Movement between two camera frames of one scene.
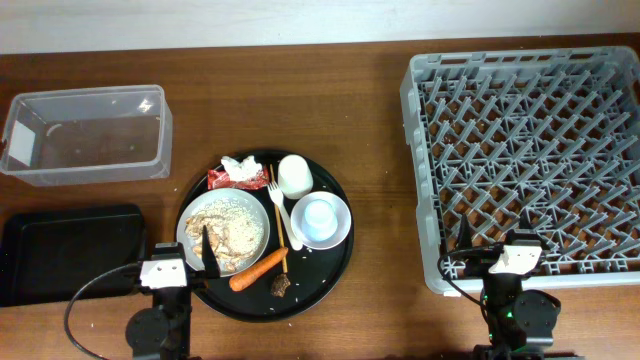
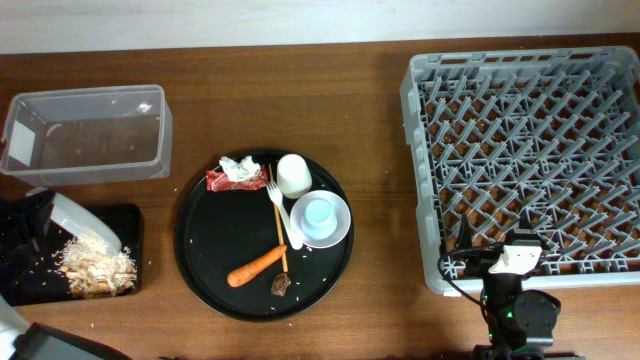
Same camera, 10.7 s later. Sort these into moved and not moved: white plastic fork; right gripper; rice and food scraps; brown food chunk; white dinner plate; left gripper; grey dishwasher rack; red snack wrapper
Moved: white dinner plate; rice and food scraps; left gripper
Not moved: right gripper; brown food chunk; red snack wrapper; white plastic fork; grey dishwasher rack
